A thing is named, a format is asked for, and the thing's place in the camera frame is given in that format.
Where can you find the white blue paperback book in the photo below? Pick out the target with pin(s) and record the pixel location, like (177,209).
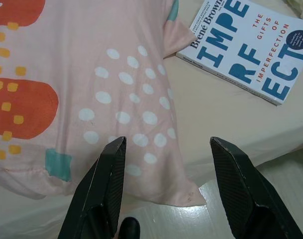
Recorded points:
(240,57)

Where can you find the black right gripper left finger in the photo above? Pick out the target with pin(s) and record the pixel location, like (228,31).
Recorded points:
(99,194)

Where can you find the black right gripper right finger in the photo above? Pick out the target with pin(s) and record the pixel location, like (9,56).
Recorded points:
(243,196)

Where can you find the mattress with cream sheet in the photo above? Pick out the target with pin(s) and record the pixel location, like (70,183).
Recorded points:
(240,129)

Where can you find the pink patterned pillow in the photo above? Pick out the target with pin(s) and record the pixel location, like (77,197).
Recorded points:
(91,74)

